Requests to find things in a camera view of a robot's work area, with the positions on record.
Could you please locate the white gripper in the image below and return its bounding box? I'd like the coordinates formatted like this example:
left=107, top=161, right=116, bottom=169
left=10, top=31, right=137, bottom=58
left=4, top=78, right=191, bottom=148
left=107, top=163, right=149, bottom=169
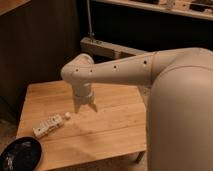
left=72, top=83, right=98, bottom=114

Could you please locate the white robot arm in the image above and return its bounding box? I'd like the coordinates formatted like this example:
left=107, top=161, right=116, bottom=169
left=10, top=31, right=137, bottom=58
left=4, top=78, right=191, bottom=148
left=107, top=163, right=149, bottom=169
left=61, top=47, right=213, bottom=171

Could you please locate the dark ceramic bowl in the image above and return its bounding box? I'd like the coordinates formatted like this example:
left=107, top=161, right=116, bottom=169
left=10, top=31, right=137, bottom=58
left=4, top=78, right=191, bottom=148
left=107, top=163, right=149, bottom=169
left=0, top=137, right=42, bottom=171

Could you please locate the wooden table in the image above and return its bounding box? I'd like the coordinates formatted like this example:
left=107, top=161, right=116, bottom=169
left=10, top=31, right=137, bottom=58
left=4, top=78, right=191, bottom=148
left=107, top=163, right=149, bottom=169
left=17, top=81, right=146, bottom=171

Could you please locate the wooden beam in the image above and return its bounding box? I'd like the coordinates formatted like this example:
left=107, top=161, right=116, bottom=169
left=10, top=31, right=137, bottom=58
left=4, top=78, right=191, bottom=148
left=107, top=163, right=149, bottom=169
left=80, top=37, right=145, bottom=59

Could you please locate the metal pole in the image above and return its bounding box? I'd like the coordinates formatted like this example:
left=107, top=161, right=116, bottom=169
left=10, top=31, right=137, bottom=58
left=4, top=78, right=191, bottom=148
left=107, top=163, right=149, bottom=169
left=86, top=0, right=94, bottom=42

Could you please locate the upper wooden shelf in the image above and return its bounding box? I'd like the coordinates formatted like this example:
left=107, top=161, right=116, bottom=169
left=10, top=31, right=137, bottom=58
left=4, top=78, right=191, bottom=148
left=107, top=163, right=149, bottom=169
left=93, top=0, right=213, bottom=21

